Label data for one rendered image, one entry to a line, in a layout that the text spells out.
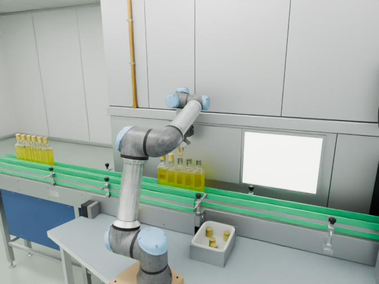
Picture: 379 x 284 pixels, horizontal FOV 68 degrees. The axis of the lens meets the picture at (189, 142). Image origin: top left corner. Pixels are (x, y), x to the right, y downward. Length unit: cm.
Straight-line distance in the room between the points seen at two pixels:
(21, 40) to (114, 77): 551
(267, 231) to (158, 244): 68
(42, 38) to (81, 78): 124
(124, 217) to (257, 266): 68
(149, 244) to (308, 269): 77
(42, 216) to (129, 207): 130
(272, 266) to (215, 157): 66
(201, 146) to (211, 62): 50
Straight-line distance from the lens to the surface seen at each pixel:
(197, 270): 144
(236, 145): 165
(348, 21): 159
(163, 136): 110
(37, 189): 230
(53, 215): 232
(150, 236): 119
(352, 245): 162
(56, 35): 662
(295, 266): 154
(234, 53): 163
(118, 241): 124
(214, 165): 173
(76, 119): 651
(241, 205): 160
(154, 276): 125
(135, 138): 113
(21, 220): 264
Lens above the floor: 168
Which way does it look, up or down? 16 degrees down
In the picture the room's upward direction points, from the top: straight up
